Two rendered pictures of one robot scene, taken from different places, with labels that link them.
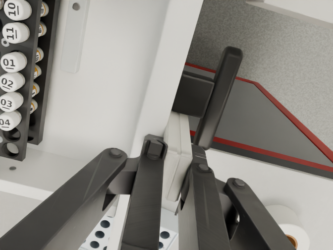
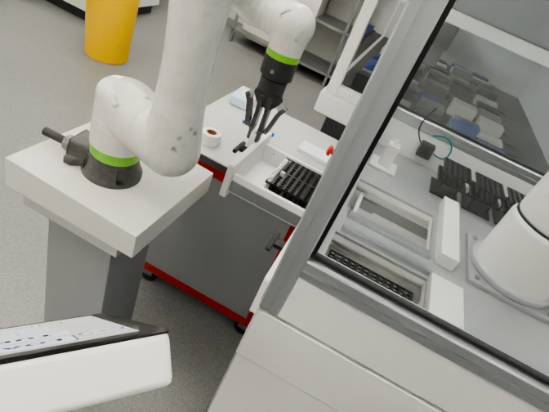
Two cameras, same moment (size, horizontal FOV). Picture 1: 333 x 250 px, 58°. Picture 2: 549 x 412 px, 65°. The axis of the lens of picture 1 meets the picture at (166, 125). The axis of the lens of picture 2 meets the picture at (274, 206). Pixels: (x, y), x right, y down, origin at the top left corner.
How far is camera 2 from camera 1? 116 cm
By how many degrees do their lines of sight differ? 34
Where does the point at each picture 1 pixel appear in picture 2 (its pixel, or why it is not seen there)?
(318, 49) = not seen: hidden behind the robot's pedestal
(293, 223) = (206, 136)
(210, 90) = (240, 147)
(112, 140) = (262, 166)
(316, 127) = not seen: hidden behind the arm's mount
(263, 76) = not seen: hidden behind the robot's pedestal
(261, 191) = (211, 150)
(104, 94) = (261, 173)
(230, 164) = (221, 160)
